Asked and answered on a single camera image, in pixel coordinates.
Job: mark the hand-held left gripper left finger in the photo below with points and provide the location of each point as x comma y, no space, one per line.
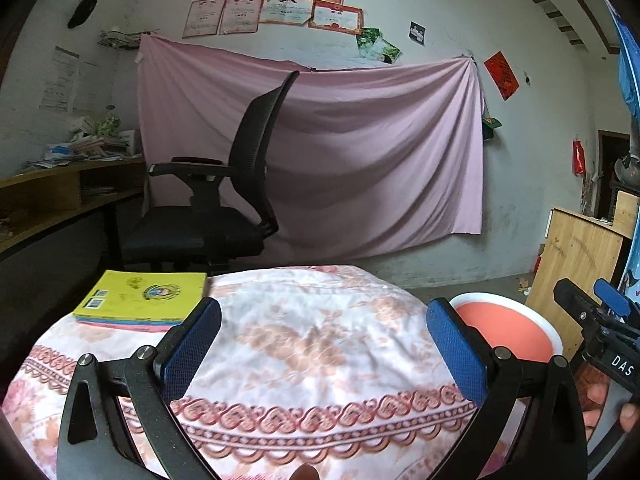
192,345

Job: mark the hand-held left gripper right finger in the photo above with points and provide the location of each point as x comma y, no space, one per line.
457,350

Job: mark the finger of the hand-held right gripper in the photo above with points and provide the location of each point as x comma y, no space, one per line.
575,305
611,296

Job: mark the orange bin with white rim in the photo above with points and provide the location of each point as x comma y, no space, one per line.
500,325

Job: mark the person's right hand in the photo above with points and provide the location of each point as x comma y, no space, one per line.
595,402

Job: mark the wooden cabinet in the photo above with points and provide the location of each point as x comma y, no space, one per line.
575,260

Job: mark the pink book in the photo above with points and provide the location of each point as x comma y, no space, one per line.
125,327

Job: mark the grey hanging object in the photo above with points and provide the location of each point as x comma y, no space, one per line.
627,170

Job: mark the red hanging ornament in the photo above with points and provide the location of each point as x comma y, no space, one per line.
578,156

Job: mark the green cap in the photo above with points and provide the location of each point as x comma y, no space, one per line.
491,127

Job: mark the wooden desk shelf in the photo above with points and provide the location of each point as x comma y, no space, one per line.
45,195

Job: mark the black office chair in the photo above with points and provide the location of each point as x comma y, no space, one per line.
255,140

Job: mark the pink cloth sheet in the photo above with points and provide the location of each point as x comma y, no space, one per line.
375,150

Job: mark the pile of papers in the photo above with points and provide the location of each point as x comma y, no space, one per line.
85,145

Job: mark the blue printed curtain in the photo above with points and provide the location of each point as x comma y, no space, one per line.
631,60

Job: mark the red paper square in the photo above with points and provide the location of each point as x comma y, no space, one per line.
501,76

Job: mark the green landscape photo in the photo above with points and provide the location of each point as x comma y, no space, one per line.
386,50
365,40

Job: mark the black and white photo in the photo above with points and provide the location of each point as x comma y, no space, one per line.
417,32

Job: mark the dark wooden door frame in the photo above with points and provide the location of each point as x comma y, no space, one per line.
607,175

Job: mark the white wall calendar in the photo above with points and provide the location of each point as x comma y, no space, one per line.
59,80

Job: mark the black hanging wall object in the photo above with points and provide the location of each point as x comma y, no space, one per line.
81,12

